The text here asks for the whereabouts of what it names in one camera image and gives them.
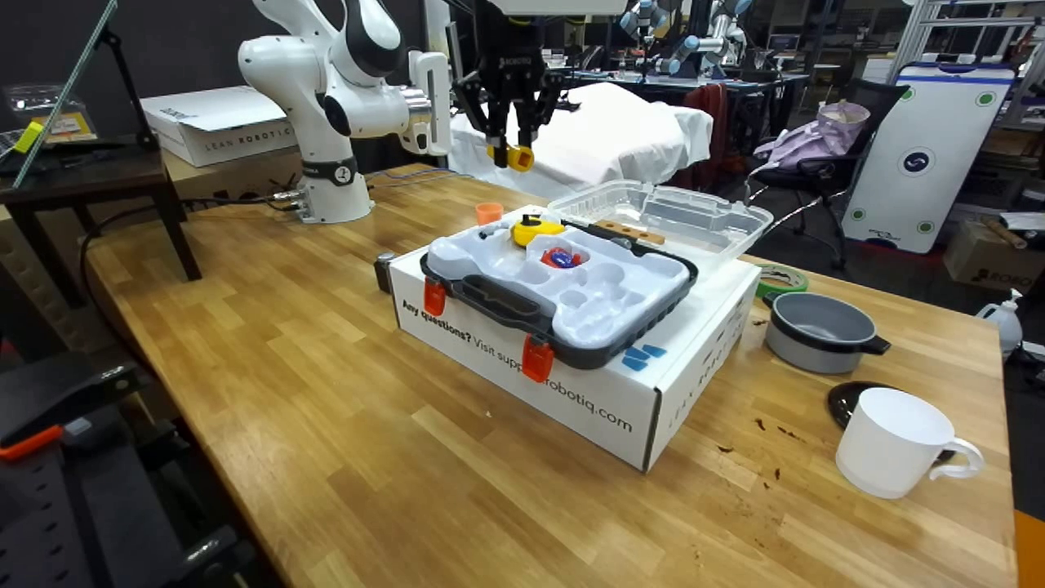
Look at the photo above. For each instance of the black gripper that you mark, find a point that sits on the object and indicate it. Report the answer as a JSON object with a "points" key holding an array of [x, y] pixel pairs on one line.
{"points": [[513, 41]]}

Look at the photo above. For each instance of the small yellow block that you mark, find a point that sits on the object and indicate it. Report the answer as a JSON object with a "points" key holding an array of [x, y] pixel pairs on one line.
{"points": [[519, 158]]}

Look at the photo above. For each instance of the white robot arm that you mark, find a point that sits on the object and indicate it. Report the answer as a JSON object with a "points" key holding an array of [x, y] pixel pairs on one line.
{"points": [[326, 155]]}

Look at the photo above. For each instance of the blue and red tool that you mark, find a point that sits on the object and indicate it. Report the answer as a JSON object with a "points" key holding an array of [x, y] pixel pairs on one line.
{"points": [[562, 259]]}

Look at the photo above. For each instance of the clear tool box lid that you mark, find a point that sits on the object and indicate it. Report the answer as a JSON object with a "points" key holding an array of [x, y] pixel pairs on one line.
{"points": [[678, 216]]}

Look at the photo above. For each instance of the black tool box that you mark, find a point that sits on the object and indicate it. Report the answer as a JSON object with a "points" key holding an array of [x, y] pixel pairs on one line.
{"points": [[571, 310]]}

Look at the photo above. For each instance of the small dark grey object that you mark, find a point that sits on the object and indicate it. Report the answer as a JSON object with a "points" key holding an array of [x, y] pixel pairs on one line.
{"points": [[383, 273]]}

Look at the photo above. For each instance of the large white cardboard box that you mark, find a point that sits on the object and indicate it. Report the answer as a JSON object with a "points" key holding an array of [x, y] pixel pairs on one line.
{"points": [[588, 400]]}

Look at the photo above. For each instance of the flat white cardboard box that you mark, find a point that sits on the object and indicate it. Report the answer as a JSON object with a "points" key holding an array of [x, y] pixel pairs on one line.
{"points": [[212, 122]]}

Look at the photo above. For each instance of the brown cardboard box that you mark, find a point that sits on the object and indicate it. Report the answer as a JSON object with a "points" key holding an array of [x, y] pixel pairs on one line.
{"points": [[984, 261]]}

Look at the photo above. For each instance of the white cloth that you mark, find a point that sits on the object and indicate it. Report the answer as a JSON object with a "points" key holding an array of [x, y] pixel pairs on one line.
{"points": [[612, 139]]}

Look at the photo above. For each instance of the small orange cup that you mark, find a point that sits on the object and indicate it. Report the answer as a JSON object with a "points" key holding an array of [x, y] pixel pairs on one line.
{"points": [[489, 214]]}

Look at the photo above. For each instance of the yellow tape measure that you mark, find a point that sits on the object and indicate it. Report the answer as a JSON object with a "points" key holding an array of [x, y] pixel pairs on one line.
{"points": [[535, 231]]}

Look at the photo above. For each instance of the wooden block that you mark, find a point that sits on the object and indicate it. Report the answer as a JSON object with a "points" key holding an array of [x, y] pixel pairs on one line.
{"points": [[630, 233]]}

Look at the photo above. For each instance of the red cloth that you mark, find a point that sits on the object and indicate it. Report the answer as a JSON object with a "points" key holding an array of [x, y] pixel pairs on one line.
{"points": [[712, 122]]}

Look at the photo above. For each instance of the grey and blue robot arms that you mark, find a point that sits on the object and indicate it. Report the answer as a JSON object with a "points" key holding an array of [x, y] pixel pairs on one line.
{"points": [[694, 37]]}

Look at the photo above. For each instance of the purple cloth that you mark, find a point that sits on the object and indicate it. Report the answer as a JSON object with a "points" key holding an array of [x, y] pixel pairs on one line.
{"points": [[804, 139]]}

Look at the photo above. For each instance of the green tape roll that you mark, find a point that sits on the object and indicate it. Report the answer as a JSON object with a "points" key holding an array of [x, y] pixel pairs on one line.
{"points": [[784, 282]]}

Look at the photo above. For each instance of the black office chair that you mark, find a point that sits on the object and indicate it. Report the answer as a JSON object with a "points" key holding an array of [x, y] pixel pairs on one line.
{"points": [[824, 184]]}

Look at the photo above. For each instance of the grey pot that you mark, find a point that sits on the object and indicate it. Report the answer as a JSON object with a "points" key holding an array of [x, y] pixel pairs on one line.
{"points": [[816, 339]]}

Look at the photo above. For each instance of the white board with circles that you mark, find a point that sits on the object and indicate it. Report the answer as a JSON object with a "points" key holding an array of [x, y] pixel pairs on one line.
{"points": [[922, 163]]}

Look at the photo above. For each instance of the black round lid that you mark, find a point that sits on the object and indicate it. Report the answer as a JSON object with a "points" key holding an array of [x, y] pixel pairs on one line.
{"points": [[841, 404]]}

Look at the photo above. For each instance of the black side table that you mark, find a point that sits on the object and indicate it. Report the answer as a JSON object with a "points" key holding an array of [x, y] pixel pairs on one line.
{"points": [[90, 175]]}

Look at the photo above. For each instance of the clear plastic bag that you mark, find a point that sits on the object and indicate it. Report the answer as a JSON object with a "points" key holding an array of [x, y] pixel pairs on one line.
{"points": [[49, 110]]}

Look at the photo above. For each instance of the white mug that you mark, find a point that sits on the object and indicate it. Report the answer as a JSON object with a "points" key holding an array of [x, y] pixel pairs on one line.
{"points": [[890, 449]]}

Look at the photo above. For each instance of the white plastic bottle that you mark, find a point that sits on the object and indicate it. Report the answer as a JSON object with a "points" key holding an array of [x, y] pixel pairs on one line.
{"points": [[1006, 325]]}

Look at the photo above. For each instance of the black metal cart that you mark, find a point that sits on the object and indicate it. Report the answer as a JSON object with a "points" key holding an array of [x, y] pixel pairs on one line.
{"points": [[82, 490]]}

